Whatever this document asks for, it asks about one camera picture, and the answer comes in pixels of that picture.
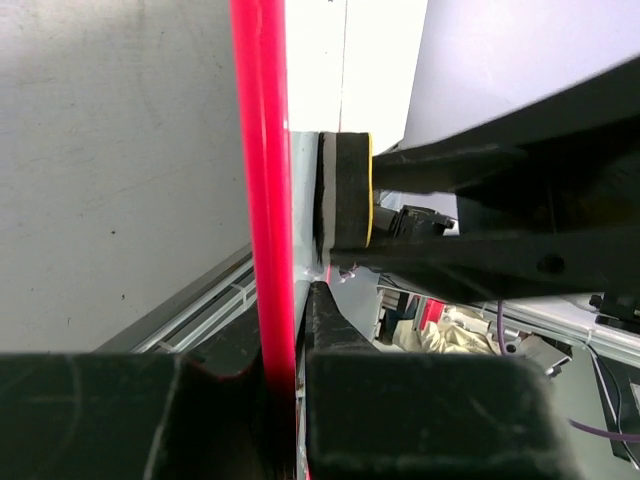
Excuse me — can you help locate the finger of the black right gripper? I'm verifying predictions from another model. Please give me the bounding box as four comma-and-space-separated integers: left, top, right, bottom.
331, 229, 639, 303
372, 58, 639, 194

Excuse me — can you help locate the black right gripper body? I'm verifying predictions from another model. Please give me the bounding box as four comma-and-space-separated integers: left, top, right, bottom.
455, 140, 639, 234

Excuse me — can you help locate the aluminium front rail frame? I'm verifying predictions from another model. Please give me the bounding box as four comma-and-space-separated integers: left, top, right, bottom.
97, 245, 252, 353

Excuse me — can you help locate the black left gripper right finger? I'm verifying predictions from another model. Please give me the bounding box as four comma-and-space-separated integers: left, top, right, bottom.
305, 282, 582, 479

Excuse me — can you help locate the pink framed whiteboard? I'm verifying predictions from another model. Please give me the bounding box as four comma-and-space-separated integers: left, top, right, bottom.
230, 1, 350, 479

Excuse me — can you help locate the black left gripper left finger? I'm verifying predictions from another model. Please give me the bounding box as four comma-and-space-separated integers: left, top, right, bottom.
1, 310, 273, 479

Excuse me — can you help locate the round yellow black eraser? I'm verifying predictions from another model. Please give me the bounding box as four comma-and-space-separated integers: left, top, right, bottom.
313, 132, 374, 264

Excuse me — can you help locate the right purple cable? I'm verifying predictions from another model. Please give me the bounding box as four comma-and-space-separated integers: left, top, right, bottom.
495, 298, 640, 444

